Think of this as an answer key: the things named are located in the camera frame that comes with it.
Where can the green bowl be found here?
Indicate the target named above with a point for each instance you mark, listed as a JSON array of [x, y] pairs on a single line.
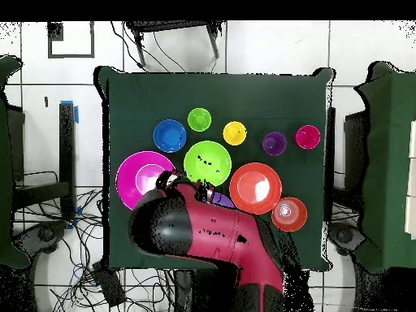
[[211, 149]]

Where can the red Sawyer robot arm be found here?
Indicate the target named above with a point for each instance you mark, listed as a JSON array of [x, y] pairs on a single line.
[[227, 227]]

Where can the purple bowl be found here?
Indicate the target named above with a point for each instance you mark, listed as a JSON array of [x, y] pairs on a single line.
[[222, 201]]

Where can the large orange bowl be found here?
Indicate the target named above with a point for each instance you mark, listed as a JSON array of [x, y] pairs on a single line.
[[243, 195]]

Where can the yellow cup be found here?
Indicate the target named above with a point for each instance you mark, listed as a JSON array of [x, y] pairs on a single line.
[[234, 133]]

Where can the blue bowl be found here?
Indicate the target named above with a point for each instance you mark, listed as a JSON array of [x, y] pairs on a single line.
[[169, 136]]

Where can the green cup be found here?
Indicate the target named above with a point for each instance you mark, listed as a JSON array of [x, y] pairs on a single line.
[[199, 119]]

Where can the purple cup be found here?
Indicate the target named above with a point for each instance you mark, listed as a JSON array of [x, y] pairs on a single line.
[[274, 143]]

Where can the large pink bowl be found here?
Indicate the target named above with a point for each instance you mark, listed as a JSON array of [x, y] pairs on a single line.
[[128, 182]]

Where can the dark green tablecloth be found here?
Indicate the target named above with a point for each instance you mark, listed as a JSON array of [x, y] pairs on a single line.
[[195, 91]]

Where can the small orange bowl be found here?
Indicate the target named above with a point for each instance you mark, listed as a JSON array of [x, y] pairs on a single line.
[[292, 222]]

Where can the pink cup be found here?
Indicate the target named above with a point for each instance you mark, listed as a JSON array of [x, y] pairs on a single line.
[[307, 137]]

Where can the blue tape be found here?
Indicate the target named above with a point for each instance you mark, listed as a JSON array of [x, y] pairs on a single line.
[[76, 113]]

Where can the black power box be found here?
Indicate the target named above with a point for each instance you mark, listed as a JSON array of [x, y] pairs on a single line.
[[109, 286]]

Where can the black stool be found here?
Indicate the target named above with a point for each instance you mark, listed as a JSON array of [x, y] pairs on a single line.
[[169, 26]]

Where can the green cloth side table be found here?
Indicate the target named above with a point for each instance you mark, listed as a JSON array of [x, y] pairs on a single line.
[[6, 162], [390, 162]]

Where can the black metal post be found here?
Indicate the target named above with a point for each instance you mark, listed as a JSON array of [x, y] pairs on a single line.
[[331, 146]]

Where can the black metal frame beam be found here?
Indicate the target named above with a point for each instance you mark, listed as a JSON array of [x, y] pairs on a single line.
[[66, 146]]

